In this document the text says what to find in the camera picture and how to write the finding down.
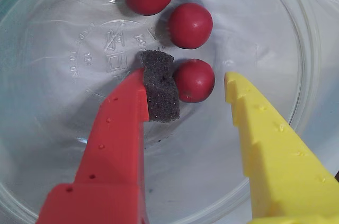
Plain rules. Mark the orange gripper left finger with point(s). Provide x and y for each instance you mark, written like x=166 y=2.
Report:
x=114 y=155

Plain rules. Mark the white table cloth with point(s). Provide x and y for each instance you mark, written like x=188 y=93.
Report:
x=328 y=102

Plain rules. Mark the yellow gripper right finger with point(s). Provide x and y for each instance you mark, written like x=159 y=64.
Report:
x=278 y=171

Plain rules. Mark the clear glass bowl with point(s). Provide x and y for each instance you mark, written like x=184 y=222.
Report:
x=53 y=102

